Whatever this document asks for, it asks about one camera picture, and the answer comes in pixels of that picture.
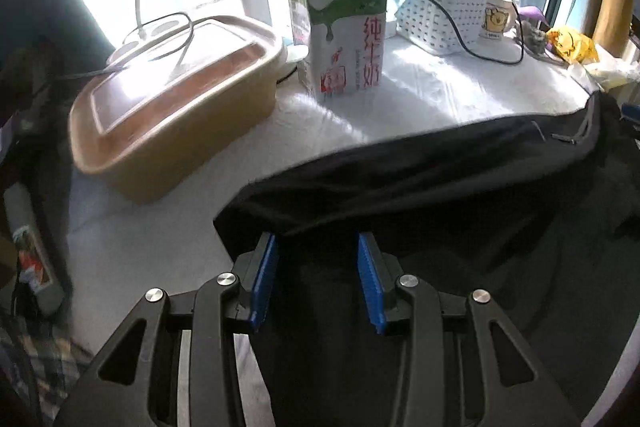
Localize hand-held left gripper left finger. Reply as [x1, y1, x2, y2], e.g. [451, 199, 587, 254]
[52, 232, 279, 427]

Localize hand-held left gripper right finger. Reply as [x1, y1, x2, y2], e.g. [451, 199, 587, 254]
[357, 232, 583, 427]

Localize black pants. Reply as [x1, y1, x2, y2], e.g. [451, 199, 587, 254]
[212, 94, 640, 427]

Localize tan food container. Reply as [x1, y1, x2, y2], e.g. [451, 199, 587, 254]
[67, 14, 288, 202]

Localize cylindrical snack can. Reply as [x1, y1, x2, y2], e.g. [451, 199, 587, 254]
[5, 182, 66, 313]

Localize plaid cloth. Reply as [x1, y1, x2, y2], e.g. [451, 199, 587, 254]
[0, 322, 96, 427]

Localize green white milk carton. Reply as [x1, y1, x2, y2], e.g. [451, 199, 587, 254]
[285, 0, 388, 102]

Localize white charger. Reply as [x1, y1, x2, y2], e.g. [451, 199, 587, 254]
[240, 0, 273, 25]

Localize white perforated basket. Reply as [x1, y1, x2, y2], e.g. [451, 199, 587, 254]
[395, 0, 496, 56]

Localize cartoon print mug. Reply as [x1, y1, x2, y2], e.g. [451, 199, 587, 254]
[482, 0, 521, 40]

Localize white yellow plastic bag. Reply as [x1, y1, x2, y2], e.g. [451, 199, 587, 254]
[570, 57, 640, 92]

